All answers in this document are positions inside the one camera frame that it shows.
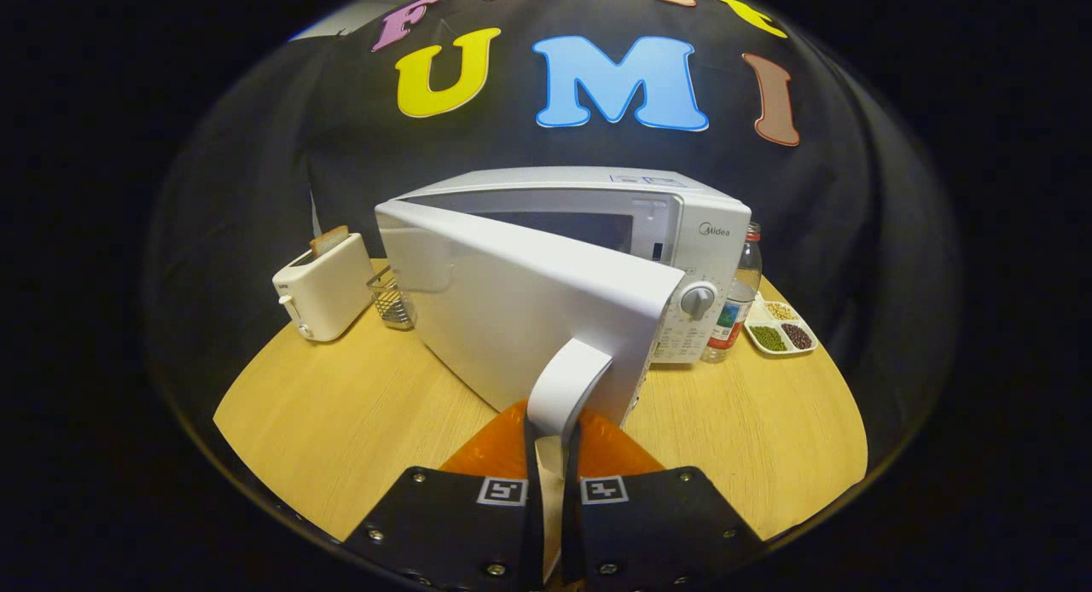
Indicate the clear bottle with red label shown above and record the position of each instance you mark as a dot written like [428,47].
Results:
[742,285]

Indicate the white microwave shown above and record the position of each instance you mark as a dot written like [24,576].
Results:
[529,302]

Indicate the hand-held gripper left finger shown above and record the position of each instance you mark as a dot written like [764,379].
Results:
[461,532]

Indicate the brown toast slice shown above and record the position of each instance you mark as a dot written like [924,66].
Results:
[328,240]

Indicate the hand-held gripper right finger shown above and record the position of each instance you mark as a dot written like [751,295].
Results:
[648,532]

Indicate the white divided dish of beans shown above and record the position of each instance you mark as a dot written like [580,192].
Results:
[772,339]

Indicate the white toaster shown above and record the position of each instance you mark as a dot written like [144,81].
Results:
[328,293]

